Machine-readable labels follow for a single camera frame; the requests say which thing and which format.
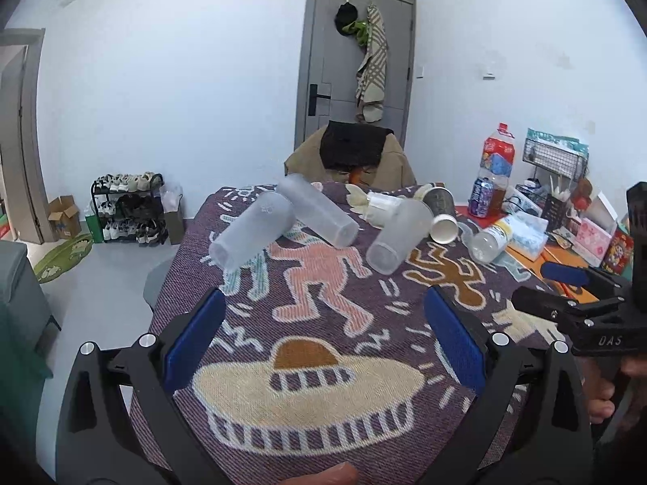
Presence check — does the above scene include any frosted plastic cup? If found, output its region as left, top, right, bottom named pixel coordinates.
left=208, top=192, right=296, bottom=270
left=366, top=198, right=432, bottom=275
left=276, top=174, right=360, bottom=249

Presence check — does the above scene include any white paper cup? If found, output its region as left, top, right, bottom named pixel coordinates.
left=429, top=213, right=459, bottom=245

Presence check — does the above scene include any person's right hand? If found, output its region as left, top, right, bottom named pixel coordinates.
left=580, top=354, right=646, bottom=427

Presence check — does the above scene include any person's left hand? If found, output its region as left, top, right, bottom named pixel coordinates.
left=280, top=462, right=359, bottom=485

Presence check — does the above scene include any orange printed table mat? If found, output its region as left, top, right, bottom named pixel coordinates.
left=452, top=205, right=608, bottom=305

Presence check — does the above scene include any pink tissue box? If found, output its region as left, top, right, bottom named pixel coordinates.
left=573, top=218, right=612, bottom=267

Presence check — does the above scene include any red cartoon tin box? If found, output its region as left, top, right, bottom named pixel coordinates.
left=601, top=227, right=634, bottom=276

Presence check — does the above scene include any white tissue pack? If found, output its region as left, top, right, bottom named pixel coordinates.
left=508, top=211, right=548, bottom=261

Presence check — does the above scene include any black pen holder box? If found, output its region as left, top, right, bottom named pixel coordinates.
left=541, top=194, right=569, bottom=233

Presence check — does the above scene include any brown plush toy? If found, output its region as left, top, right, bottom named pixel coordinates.
left=570, top=177, right=593, bottom=211

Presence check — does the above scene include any clear plastic bottle yellow label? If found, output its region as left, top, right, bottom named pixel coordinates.
left=468, top=216, right=513, bottom=264

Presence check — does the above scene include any purple drink can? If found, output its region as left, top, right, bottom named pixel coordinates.
left=468, top=177, right=495, bottom=218

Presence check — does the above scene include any large red-capped tea bottle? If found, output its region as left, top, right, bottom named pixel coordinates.
left=478, top=123, right=516, bottom=217

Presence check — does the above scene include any grey sofa edge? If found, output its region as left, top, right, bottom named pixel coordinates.
left=0, top=238, right=61, bottom=380

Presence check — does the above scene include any green frog floor mat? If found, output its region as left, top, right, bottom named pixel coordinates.
left=34, top=233, right=93, bottom=284

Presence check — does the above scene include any tan chair with jacket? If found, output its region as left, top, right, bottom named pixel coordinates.
left=284, top=124, right=417, bottom=190

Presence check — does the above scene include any patterned woven tablecloth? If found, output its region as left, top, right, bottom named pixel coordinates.
left=151, top=186, right=560, bottom=484

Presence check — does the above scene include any crumpled white paper wrapper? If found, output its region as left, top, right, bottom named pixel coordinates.
left=345, top=184, right=402, bottom=228

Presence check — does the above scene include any black shoe rack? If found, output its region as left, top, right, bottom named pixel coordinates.
left=90, top=172, right=168, bottom=245

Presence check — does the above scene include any black garment on chair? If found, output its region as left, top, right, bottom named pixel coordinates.
left=319, top=120, right=393, bottom=172

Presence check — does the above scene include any plaid scarf on door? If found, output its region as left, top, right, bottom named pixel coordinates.
left=355, top=2, right=388, bottom=124

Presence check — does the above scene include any grey door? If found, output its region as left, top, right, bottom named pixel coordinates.
left=294, top=0, right=417, bottom=146

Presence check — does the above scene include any green frog plush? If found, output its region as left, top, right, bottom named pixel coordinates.
left=342, top=20, right=371, bottom=51

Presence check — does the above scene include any black hat on door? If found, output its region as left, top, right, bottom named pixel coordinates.
left=334, top=1, right=359, bottom=36

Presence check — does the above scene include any black wire basket shelf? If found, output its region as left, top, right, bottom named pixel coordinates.
left=523, top=138, right=588, bottom=181

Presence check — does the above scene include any black door handle lock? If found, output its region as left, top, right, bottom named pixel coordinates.
left=307, top=83, right=331, bottom=116

